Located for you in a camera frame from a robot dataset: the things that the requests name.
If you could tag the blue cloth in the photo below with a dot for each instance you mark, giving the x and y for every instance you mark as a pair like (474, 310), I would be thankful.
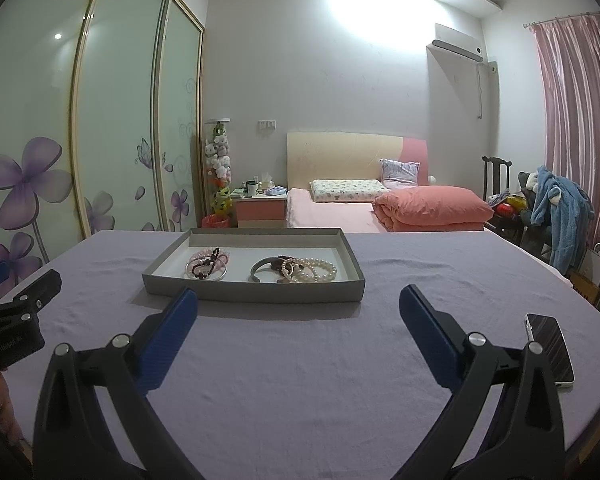
(277, 190)

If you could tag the white wall switch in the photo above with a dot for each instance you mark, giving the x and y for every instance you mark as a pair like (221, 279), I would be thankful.
(266, 124)

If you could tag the pink curtain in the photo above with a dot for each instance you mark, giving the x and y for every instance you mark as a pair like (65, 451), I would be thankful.
(580, 125)

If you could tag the pink nightstand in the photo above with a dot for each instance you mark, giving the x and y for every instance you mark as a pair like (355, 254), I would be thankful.
(260, 210)

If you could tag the person's left hand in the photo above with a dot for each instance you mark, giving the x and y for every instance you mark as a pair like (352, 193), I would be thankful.
(2, 405)

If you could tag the small purple patterned pillow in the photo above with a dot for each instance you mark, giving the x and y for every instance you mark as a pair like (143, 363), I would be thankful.
(400, 174)

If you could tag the bed with pink sheet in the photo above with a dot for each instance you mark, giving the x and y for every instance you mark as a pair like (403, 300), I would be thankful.
(330, 215)

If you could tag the pile of colourful toys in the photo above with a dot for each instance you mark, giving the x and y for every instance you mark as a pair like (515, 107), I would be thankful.
(510, 205)

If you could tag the beige and pink headboard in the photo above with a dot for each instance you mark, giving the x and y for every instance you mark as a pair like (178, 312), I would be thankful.
(340, 157)

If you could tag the thin silver bangle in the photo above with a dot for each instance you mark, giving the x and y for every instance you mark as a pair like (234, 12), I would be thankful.
(215, 278)

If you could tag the white floral pillow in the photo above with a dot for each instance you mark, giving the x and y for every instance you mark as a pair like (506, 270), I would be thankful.
(347, 190)

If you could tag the blue fleece garment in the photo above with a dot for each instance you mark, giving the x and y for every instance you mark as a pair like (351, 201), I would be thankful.
(567, 220)

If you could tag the red basket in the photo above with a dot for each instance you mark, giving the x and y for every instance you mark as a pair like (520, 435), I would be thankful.
(215, 222)

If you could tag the smartphone with white edge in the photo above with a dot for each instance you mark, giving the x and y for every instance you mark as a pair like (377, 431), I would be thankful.
(552, 350)

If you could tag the floral sliding door wardrobe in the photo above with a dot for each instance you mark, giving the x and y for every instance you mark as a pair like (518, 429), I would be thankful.
(115, 110)

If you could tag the folded salmon quilt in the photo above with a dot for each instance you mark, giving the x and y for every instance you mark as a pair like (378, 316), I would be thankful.
(430, 207)

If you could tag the clear tube of plush toys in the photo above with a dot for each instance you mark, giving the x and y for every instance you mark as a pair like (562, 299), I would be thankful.
(219, 165)

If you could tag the white mug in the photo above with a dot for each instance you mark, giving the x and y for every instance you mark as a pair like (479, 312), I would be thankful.
(252, 189)

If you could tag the curtain rod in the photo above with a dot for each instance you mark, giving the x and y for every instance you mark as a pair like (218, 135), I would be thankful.
(565, 18)

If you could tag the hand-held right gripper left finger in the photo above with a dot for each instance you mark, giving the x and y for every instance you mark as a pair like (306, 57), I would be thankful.
(167, 340)

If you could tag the dark grey bangle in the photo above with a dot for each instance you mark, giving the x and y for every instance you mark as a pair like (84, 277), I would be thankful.
(254, 271)

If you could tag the grey cardboard tray box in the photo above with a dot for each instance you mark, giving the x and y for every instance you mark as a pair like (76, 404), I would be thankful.
(255, 291)

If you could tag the dark wooden chair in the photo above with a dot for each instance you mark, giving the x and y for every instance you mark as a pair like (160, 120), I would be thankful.
(497, 177)

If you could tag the purple tablecloth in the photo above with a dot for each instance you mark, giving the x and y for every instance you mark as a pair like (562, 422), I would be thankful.
(300, 360)

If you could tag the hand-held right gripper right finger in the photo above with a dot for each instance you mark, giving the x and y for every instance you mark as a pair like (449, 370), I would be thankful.
(430, 340)

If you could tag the dark seat frame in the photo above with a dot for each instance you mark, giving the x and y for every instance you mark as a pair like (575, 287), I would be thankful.
(530, 232)

